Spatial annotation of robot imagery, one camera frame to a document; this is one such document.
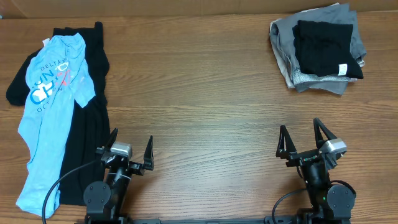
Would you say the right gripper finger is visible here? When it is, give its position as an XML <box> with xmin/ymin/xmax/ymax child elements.
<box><xmin>276</xmin><ymin>125</ymin><xmax>297</xmax><ymax>155</ymax></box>
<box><xmin>313</xmin><ymin>118</ymin><xmax>337</xmax><ymax>148</ymax></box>

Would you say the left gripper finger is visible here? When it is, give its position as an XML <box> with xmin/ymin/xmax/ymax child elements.
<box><xmin>104</xmin><ymin>128</ymin><xmax>118</xmax><ymax>151</ymax></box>
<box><xmin>143</xmin><ymin>136</ymin><xmax>154</xmax><ymax>170</ymax></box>

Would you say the light blue printed t-shirt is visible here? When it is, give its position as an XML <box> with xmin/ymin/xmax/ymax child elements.
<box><xmin>16</xmin><ymin>34</ymin><xmax>95</xmax><ymax>218</ymax></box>

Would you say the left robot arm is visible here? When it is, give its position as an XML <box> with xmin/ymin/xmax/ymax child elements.
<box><xmin>83</xmin><ymin>128</ymin><xmax>154</xmax><ymax>223</ymax></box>

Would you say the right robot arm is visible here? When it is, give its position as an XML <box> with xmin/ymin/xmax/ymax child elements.
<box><xmin>271</xmin><ymin>118</ymin><xmax>356</xmax><ymax>224</ymax></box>

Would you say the folded beige garment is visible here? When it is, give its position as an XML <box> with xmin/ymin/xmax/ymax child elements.
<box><xmin>269</xmin><ymin>2</ymin><xmax>365</xmax><ymax>89</ymax></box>

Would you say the folded black garment with tag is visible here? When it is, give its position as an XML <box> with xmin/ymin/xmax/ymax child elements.
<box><xmin>292</xmin><ymin>20</ymin><xmax>363</xmax><ymax>79</ymax></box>

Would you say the folded grey garment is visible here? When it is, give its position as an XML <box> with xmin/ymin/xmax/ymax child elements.
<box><xmin>269</xmin><ymin>3</ymin><xmax>367</xmax><ymax>96</ymax></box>

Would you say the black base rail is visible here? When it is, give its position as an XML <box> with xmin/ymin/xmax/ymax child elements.
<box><xmin>75</xmin><ymin>216</ymin><xmax>351</xmax><ymax>224</ymax></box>

